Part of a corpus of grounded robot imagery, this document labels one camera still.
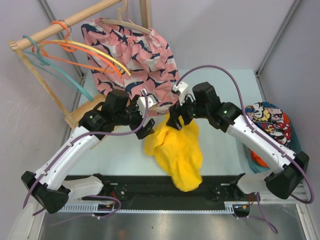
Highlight beige hanger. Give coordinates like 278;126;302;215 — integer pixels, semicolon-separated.
100;0;151;35

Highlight teal hanger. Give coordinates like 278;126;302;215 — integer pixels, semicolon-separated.
22;34;94;102

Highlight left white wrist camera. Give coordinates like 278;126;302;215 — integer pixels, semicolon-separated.
136;88;157;114

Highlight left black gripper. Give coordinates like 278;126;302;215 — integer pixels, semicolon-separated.
113;95;155;139

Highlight teal laundry basket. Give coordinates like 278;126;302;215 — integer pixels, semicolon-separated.
243;101;305;175

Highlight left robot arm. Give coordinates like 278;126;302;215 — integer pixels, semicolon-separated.
21;89;156;214

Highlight pink shark print shorts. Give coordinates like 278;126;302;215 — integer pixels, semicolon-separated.
81;18;180;117

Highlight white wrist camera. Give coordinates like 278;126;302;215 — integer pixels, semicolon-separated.
172;81;189;106
136;88;157;114

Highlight orange hanger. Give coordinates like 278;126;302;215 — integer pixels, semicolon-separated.
31;20;109;74

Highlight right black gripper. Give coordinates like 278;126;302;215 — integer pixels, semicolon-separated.
166;90;210;130

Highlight wooden clothes rack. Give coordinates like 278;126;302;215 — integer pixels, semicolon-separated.
6;0;152;148

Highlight yellow hanger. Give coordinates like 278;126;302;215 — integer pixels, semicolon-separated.
38;39;131;77

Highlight aluminium frame rail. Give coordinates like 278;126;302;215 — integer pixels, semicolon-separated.
257;182;308;203

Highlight yellow shorts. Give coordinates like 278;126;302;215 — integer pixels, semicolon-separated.
144;114;203;192

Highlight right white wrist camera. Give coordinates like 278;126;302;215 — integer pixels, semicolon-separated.
172;81;189;106

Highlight white slotted cable duct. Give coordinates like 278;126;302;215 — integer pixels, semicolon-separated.
58;200;248;214

